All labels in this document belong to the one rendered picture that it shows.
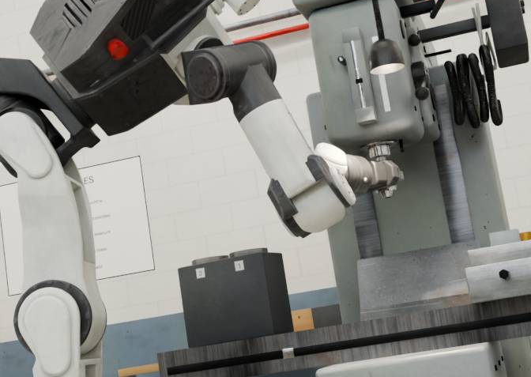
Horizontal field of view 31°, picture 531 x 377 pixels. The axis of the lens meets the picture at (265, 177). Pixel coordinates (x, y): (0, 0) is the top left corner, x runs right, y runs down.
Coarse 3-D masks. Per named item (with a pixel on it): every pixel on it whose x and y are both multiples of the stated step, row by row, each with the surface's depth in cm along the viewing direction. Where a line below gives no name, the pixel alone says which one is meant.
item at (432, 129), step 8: (408, 32) 225; (416, 32) 227; (416, 48) 225; (424, 48) 239; (416, 56) 224; (432, 96) 231; (424, 104) 222; (432, 104) 231; (424, 112) 222; (432, 112) 226; (424, 120) 222; (432, 120) 223; (424, 128) 222; (432, 128) 224; (440, 128) 236; (424, 136) 229; (432, 136) 231; (408, 144) 236; (416, 144) 238; (368, 152) 239
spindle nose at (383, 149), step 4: (384, 144) 212; (388, 144) 212; (368, 148) 214; (372, 148) 212; (376, 148) 211; (380, 148) 211; (384, 148) 211; (388, 148) 212; (372, 152) 212; (376, 152) 211; (380, 152) 211; (384, 152) 211; (388, 152) 212; (372, 156) 212; (376, 156) 212; (388, 156) 214
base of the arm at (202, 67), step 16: (208, 48) 165; (192, 64) 166; (208, 64) 164; (224, 64) 163; (272, 64) 172; (192, 80) 167; (208, 80) 165; (224, 80) 163; (272, 80) 173; (192, 96) 169; (208, 96) 166
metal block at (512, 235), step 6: (516, 228) 201; (492, 234) 202; (498, 234) 202; (504, 234) 201; (510, 234) 201; (516, 234) 200; (492, 240) 202; (498, 240) 201; (504, 240) 201; (510, 240) 201; (516, 240) 200; (492, 246) 202
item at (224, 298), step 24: (192, 264) 223; (216, 264) 217; (240, 264) 214; (264, 264) 212; (192, 288) 219; (216, 288) 216; (240, 288) 214; (264, 288) 211; (192, 312) 218; (216, 312) 216; (240, 312) 213; (264, 312) 211; (288, 312) 219; (192, 336) 217; (216, 336) 215; (240, 336) 213; (264, 336) 210
